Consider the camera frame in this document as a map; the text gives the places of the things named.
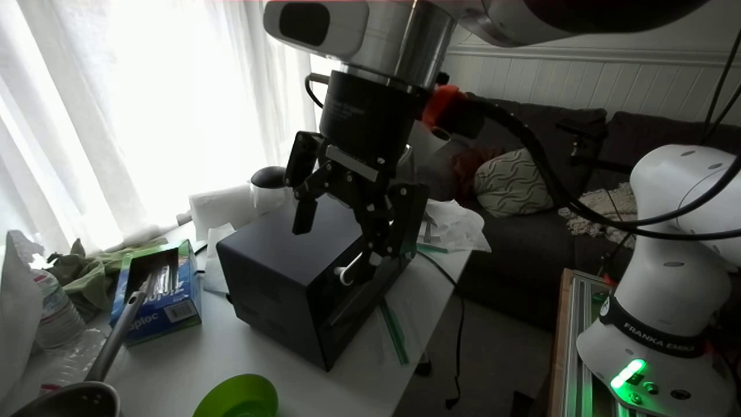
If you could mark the clear plastic bottle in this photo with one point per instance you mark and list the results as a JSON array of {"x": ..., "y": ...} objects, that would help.
[{"x": 58, "y": 316}]

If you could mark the dark sofa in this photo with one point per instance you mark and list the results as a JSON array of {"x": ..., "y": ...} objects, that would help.
[{"x": 524, "y": 256}]

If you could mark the blue foil box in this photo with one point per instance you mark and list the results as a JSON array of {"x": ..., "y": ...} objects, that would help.
[{"x": 166, "y": 313}]

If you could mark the white tissue box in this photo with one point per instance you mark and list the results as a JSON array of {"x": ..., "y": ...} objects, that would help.
[{"x": 221, "y": 209}]

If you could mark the stainless steel pot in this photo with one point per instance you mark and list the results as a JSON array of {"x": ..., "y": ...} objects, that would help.
[{"x": 71, "y": 401}]

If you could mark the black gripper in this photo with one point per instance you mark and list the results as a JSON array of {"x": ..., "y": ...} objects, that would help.
[{"x": 370, "y": 116}]

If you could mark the black toaster oven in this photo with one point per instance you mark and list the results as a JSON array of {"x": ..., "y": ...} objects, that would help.
[{"x": 278, "y": 293}]

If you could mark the white crumpled cloth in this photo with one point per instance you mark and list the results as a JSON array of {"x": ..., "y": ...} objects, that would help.
[{"x": 458, "y": 228}]

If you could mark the white sheer curtain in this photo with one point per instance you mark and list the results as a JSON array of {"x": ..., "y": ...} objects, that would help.
[{"x": 154, "y": 94}]

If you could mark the patterned white pillow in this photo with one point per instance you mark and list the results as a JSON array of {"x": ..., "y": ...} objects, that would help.
[{"x": 513, "y": 182}]

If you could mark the white patterned blanket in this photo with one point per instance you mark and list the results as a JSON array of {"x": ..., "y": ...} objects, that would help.
[{"x": 603, "y": 209}]

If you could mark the green straw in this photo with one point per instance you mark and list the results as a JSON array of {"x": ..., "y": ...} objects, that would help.
[
  {"x": 431, "y": 249},
  {"x": 395, "y": 333}
]

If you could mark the white plastic bag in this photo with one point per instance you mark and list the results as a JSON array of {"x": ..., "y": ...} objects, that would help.
[{"x": 16, "y": 308}]

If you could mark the green plastic bowl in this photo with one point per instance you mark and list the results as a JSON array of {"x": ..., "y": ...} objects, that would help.
[{"x": 235, "y": 396}]

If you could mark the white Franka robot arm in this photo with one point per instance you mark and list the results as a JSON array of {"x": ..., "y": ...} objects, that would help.
[{"x": 680, "y": 285}]

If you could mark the green cloth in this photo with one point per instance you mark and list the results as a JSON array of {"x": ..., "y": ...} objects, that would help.
[{"x": 94, "y": 279}]

